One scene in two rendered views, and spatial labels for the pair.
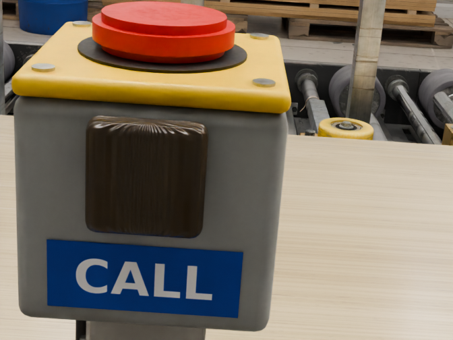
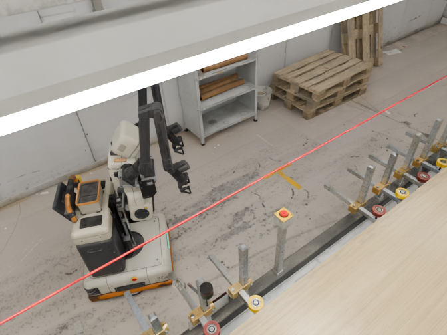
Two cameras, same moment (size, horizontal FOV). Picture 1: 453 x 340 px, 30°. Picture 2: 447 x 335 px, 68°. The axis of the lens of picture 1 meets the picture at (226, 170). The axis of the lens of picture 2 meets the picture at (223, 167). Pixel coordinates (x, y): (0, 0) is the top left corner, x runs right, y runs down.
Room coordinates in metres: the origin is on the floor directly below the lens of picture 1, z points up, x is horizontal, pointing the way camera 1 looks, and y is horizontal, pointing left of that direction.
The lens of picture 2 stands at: (1.01, -0.82, 2.50)
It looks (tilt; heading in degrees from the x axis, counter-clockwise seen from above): 40 degrees down; 147
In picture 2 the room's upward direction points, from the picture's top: 4 degrees counter-clockwise
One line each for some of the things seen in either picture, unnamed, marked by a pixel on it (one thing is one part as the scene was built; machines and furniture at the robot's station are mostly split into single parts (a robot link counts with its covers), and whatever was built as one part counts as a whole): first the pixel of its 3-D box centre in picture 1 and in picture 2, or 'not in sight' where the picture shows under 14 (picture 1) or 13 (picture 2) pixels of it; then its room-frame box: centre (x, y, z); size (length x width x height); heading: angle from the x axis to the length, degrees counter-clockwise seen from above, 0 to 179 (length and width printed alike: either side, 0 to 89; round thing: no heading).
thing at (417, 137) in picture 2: not in sight; (408, 161); (0.22, 1.26, 0.92); 0.04 x 0.04 x 0.48; 1
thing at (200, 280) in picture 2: not in sight; (204, 306); (0.24, -0.49, 0.89); 0.04 x 0.04 x 0.48; 1
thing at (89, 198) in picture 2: not in sight; (90, 197); (-0.91, -0.70, 0.87); 0.23 x 0.15 x 0.11; 157
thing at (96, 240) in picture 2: not in sight; (104, 223); (-0.90, -0.68, 0.59); 0.55 x 0.34 x 0.83; 157
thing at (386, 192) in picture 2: not in sight; (373, 184); (0.18, 0.97, 0.83); 0.43 x 0.03 x 0.04; 1
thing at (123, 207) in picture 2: not in sight; (136, 202); (-0.86, -0.42, 0.68); 0.28 x 0.27 x 0.25; 157
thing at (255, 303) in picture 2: not in sight; (255, 307); (0.39, -0.28, 0.85); 0.08 x 0.08 x 0.11
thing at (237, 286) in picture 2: not in sight; (240, 286); (0.24, -0.26, 0.83); 0.14 x 0.06 x 0.05; 91
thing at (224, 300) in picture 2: not in sight; (209, 311); (0.22, -0.46, 0.75); 0.26 x 0.01 x 0.10; 91
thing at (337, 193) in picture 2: not in sight; (350, 202); (0.18, 0.72, 0.81); 0.43 x 0.03 x 0.04; 1
